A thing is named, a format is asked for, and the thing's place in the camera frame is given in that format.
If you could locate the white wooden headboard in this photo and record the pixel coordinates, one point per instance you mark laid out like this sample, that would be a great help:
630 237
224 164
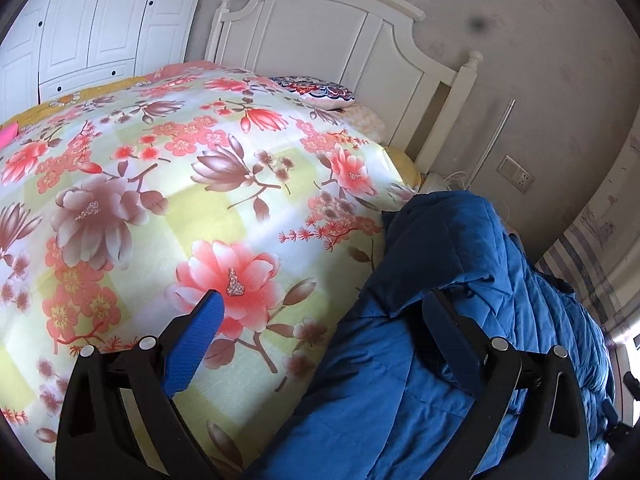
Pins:
350 45

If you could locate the pink cloth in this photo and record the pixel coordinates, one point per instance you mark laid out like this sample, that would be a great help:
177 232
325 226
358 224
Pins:
7 135

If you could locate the floral bed quilt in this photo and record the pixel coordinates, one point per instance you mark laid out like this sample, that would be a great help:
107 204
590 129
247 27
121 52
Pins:
165 210

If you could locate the blue quilted down jacket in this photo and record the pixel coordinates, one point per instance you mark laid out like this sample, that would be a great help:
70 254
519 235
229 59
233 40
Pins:
450 310

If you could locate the silver lamp pole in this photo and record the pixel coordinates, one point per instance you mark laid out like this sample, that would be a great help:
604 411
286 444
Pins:
495 135

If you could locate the dark patterned pillow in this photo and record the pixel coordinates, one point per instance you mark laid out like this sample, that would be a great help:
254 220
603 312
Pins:
312 90

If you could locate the white wardrobe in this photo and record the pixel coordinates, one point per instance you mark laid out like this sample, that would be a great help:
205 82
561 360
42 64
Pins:
95 25

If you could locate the striped printed curtain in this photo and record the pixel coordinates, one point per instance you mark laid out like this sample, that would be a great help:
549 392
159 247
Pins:
590 265

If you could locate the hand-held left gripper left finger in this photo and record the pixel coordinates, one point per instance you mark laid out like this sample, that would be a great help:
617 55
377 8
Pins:
200 330

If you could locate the white bedside table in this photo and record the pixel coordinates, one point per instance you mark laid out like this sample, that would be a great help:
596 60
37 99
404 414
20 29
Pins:
440 180

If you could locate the wall power socket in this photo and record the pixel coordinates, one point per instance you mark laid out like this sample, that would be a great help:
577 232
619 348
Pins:
516 174

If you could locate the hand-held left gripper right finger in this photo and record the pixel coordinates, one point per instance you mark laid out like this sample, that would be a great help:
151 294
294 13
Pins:
452 340

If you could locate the yellow bed sheet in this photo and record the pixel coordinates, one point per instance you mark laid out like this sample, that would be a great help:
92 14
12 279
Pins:
406 165

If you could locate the cream floral pillow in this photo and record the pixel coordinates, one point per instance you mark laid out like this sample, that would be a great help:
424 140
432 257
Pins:
367 120

